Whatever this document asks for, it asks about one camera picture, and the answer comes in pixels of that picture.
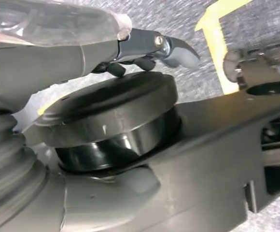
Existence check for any black round robot hip joint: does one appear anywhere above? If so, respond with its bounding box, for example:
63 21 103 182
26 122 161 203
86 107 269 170
23 71 182 174

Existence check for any yellow floor tape square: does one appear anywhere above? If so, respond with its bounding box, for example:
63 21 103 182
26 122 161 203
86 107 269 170
37 0 253 116

